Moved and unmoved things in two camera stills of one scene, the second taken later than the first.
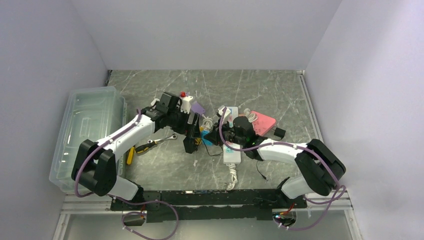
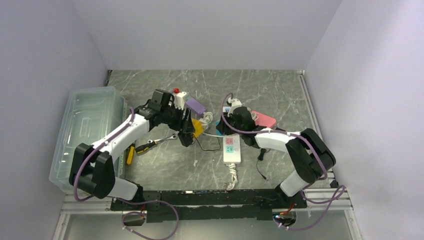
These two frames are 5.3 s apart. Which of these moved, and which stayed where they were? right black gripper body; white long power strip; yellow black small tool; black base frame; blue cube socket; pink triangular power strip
Moved: right black gripper body; blue cube socket
Stayed: pink triangular power strip; yellow black small tool; black base frame; white long power strip
